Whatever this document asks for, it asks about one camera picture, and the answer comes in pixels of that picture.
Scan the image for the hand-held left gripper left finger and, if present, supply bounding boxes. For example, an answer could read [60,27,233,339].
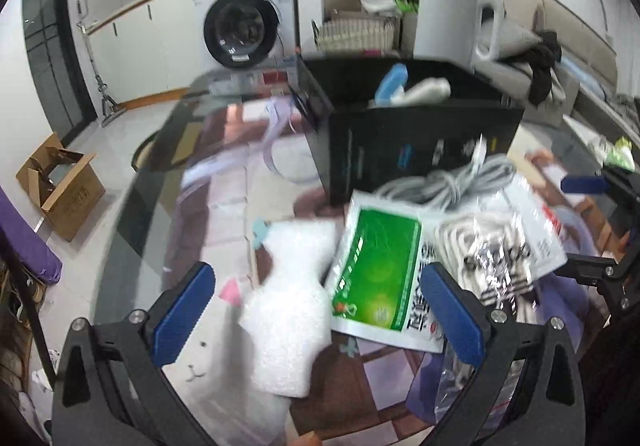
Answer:
[50,261,221,446]

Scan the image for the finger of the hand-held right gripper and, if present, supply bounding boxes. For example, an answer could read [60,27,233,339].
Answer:
[561,169,640,227]
[564,251,640,323]

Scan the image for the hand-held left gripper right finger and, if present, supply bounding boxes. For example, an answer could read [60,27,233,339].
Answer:
[420,261,587,446]

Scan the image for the clear bag of shoelaces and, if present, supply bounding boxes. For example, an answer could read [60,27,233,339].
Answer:
[430,211,543,432]

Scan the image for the green white packet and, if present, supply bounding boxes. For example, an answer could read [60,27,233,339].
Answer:
[330,190,446,353]

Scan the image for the white foam sheet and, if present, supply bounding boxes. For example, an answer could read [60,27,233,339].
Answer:
[239,220,346,398]

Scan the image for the black box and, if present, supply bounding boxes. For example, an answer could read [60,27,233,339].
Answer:
[295,54,525,207]

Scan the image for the blue soft item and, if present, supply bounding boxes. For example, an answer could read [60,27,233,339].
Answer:
[375,64,408,107]

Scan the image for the green white cloth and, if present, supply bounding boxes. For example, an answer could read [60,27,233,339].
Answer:
[600,136,637,168]

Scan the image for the grey sofa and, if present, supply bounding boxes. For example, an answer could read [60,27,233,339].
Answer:
[472,1,640,129]

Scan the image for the dark clothing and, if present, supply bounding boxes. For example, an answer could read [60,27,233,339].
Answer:
[525,30,563,106]

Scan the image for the printed table mat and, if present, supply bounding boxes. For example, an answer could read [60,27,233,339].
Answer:
[165,96,611,446]

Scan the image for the open cardboard box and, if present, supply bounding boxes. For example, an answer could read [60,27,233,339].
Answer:
[16,132,107,243]

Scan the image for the grey cushion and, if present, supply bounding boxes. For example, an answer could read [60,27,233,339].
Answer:
[500,19,542,60]

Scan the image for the purple yoga mat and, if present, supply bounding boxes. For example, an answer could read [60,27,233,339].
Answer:
[0,186,63,284]

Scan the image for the shoe rack with shoes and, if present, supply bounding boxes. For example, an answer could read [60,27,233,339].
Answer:
[0,261,56,397]

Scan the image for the white electric kettle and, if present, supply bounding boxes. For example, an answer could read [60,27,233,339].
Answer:
[414,0,506,72]

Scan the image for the mop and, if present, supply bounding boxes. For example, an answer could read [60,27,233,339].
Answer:
[75,1,126,128]

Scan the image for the white counter cabinet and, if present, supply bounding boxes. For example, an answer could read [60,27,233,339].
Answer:
[85,0,202,108]

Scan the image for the wicker basket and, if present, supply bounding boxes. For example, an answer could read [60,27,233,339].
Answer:
[312,19,401,58]

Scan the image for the dark glass door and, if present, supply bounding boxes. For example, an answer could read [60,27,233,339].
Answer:
[22,0,98,147]

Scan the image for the white washing machine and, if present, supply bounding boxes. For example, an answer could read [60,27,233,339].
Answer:
[191,0,300,73]

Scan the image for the white cable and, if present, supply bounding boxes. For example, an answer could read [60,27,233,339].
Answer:
[375,136,518,213]

